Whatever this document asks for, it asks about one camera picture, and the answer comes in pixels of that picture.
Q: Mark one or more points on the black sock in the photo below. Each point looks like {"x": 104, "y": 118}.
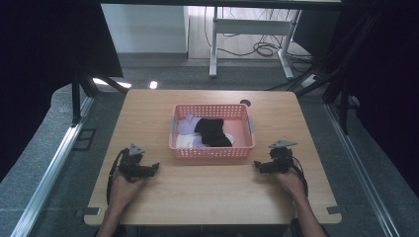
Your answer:
{"x": 212, "y": 131}

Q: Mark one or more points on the black curtain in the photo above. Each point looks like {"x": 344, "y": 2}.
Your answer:
{"x": 39, "y": 65}
{"x": 388, "y": 82}

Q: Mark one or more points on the white metal desk frame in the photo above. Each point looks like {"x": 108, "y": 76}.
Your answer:
{"x": 250, "y": 26}

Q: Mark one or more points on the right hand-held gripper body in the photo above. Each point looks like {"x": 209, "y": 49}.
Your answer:
{"x": 280, "y": 161}

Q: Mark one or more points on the light purple sock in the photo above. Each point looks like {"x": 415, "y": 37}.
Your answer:
{"x": 188, "y": 125}
{"x": 199, "y": 141}

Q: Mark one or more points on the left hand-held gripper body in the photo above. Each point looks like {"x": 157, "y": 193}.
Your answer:
{"x": 131, "y": 166}

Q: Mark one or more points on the aluminium floor rail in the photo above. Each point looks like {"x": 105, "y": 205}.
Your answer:
{"x": 362, "y": 171}
{"x": 49, "y": 177}

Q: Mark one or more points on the white power strip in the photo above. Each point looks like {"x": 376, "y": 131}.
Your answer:
{"x": 309, "y": 80}

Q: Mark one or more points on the person's left hand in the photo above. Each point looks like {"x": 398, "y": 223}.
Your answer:
{"x": 123, "y": 191}

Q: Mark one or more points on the black metal stand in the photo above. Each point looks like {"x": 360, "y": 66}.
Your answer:
{"x": 76, "y": 98}
{"x": 344, "y": 105}

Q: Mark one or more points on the white sock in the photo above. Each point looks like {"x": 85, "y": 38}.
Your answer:
{"x": 184, "y": 141}
{"x": 230, "y": 137}

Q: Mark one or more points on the pink plastic basket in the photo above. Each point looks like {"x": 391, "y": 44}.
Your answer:
{"x": 242, "y": 131}

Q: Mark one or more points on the person's right hand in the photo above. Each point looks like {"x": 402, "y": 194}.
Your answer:
{"x": 291, "y": 184}

